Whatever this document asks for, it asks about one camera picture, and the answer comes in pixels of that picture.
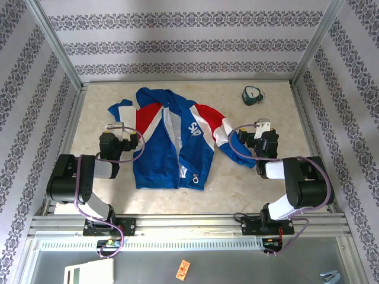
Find blue red white jacket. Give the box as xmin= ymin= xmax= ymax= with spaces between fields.
xmin=107 ymin=87 xmax=257 ymax=192

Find green alarm clock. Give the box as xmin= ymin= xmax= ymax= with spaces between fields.
xmin=241 ymin=85 xmax=266 ymax=107

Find small controller board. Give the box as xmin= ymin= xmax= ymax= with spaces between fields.
xmin=97 ymin=238 xmax=124 ymax=250
xmin=262 ymin=237 xmax=282 ymax=249

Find white flat device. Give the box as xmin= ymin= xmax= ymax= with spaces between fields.
xmin=64 ymin=258 xmax=115 ymax=284

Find orange small packet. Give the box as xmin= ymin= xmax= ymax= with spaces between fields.
xmin=175 ymin=259 xmax=191 ymax=280

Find blue stapler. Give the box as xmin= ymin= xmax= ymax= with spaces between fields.
xmin=319 ymin=269 xmax=341 ymax=284

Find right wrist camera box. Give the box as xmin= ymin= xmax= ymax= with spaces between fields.
xmin=253 ymin=118 xmax=272 ymax=139

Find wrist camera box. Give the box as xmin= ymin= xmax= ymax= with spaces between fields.
xmin=105 ymin=120 xmax=133 ymax=142
xmin=253 ymin=118 xmax=272 ymax=139

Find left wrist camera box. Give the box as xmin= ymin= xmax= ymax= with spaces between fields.
xmin=105 ymin=120 xmax=133 ymax=142

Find aluminium side rail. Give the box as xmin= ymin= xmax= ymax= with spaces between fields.
xmin=41 ymin=84 xmax=87 ymax=216
xmin=291 ymin=82 xmax=339 ymax=214

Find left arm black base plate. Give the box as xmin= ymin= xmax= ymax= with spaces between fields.
xmin=82 ymin=217 xmax=137 ymax=237

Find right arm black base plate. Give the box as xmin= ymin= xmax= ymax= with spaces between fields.
xmin=240 ymin=215 xmax=296 ymax=236

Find aluminium mounting rail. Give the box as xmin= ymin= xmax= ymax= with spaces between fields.
xmin=28 ymin=214 xmax=352 ymax=238

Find aluminium frame post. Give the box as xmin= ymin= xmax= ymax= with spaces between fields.
xmin=291 ymin=0 xmax=347 ymax=87
xmin=25 ymin=0 xmax=84 ymax=90

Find white slotted cable duct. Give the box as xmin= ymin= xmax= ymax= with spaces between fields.
xmin=38 ymin=238 xmax=266 ymax=251

